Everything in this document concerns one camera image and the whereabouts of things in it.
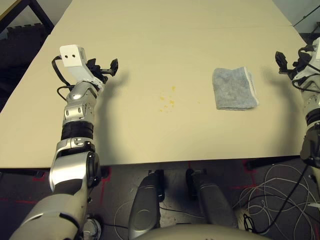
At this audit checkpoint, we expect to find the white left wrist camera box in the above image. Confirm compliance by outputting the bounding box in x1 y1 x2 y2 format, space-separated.
59 44 106 92

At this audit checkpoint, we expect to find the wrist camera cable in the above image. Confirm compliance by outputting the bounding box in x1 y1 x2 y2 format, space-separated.
51 56 76 102
291 46 320 94

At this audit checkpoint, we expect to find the white coiled floor cable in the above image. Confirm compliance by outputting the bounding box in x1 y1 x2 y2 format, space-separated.
238 163 320 236

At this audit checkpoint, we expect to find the black floor cable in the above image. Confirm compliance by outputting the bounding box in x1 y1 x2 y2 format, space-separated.
243 162 312 235
159 204 206 219

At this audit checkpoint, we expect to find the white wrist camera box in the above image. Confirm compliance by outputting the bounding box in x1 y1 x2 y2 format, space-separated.
59 44 106 92
292 37 320 87

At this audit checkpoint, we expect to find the beige robot torso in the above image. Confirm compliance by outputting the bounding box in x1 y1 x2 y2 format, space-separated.
136 223 273 240

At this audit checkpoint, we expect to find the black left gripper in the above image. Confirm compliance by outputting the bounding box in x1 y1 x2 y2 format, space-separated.
86 58 120 84

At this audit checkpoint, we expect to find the grey left robot leg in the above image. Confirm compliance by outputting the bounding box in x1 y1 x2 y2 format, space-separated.
128 169 166 240

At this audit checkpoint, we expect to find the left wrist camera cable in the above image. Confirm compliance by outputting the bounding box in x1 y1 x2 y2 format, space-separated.
51 56 76 102

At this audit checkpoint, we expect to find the grey terry rag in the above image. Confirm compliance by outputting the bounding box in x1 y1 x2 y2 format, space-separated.
212 66 260 111

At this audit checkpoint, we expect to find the black foam floor mat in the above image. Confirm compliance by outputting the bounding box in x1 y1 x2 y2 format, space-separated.
0 22 53 111

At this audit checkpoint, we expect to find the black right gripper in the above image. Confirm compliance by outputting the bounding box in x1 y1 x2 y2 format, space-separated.
275 51 305 78

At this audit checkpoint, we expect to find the black metal table frame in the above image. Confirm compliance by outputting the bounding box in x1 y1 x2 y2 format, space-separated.
0 0 55 35

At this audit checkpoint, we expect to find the thin white floor cable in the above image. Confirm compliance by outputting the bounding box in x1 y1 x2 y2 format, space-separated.
113 199 133 228

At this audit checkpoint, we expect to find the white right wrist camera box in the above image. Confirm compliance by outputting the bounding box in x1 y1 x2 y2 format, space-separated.
292 37 320 87

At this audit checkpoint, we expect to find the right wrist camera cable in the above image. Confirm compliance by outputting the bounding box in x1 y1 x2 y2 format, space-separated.
291 46 320 94

